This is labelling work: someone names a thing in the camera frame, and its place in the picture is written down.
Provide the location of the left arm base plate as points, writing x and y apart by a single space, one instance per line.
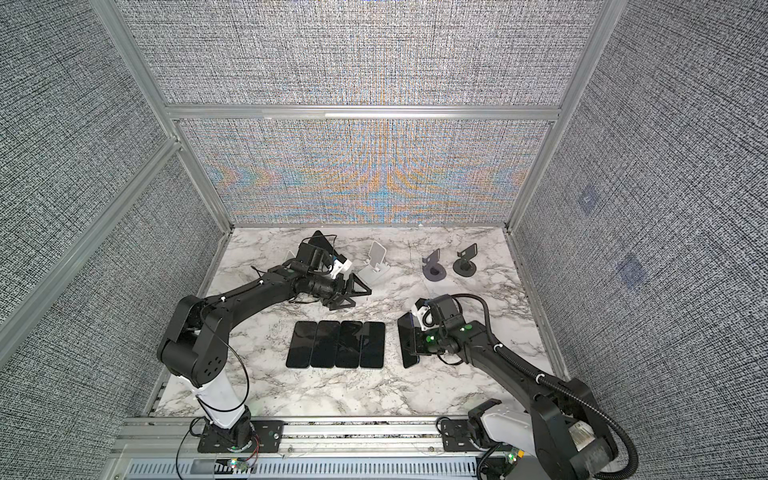
263 436

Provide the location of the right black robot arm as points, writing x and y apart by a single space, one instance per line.
566 431

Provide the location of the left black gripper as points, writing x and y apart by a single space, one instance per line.
348 291

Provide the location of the aluminium front rail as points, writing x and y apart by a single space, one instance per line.
409 447

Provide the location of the black textured-back phone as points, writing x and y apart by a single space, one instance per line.
325 242

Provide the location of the blue-cased phone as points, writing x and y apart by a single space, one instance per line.
406 336

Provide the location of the green-edged phone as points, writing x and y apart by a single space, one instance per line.
373 345

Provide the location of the dark green round phone stand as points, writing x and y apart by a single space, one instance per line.
464 265

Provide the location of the white centre phone stand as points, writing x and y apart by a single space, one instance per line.
376 266

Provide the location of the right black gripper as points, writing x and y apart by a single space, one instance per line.
419 345

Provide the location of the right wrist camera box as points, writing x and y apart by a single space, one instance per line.
421 314

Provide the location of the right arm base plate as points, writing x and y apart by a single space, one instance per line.
455 435

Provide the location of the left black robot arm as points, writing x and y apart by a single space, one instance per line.
195 345

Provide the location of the purple round phone stand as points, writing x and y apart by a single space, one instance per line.
432 269

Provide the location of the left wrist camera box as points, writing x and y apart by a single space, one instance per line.
326 262

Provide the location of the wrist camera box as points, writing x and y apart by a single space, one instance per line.
326 262
421 314

